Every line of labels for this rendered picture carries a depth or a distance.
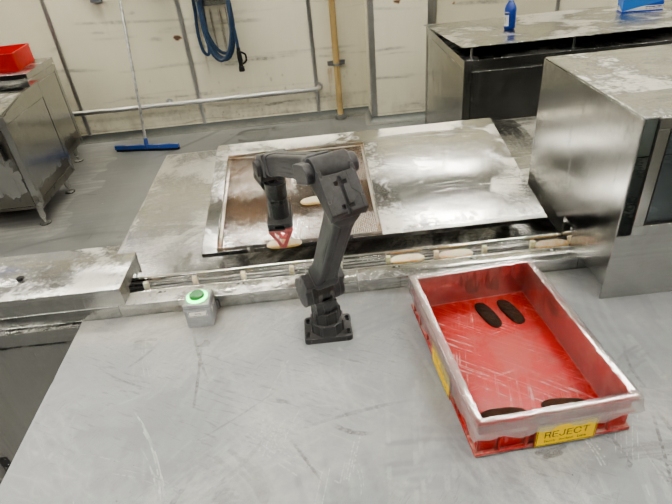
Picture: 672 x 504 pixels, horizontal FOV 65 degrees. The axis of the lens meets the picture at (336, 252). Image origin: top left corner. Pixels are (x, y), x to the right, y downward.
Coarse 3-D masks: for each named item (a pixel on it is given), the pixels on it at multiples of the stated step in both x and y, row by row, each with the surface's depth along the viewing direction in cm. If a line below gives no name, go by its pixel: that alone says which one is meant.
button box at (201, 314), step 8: (208, 288) 141; (208, 296) 138; (184, 304) 136; (192, 304) 136; (200, 304) 135; (208, 304) 135; (216, 304) 144; (184, 312) 136; (192, 312) 136; (200, 312) 136; (208, 312) 137; (216, 312) 143; (192, 320) 138; (200, 320) 138; (208, 320) 138
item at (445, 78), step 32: (448, 32) 329; (480, 32) 318; (512, 32) 308; (544, 32) 298; (576, 32) 289; (608, 32) 280; (640, 32) 304; (448, 64) 319; (480, 64) 286; (512, 64) 287; (448, 96) 327; (480, 96) 295; (512, 96) 297
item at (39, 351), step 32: (32, 256) 178; (64, 256) 176; (0, 352) 149; (32, 352) 150; (64, 352) 151; (0, 384) 156; (32, 384) 157; (0, 416) 164; (32, 416) 165; (0, 448) 172; (0, 480) 181
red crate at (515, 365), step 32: (448, 320) 133; (480, 320) 132; (480, 352) 123; (512, 352) 122; (544, 352) 121; (480, 384) 115; (512, 384) 114; (544, 384) 114; (576, 384) 113; (480, 448) 100; (512, 448) 100
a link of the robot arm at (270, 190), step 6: (270, 180) 135; (276, 180) 134; (282, 180) 135; (264, 186) 136; (270, 186) 134; (276, 186) 134; (282, 186) 135; (270, 192) 135; (276, 192) 135; (282, 192) 136; (270, 198) 136; (276, 198) 136; (282, 198) 137
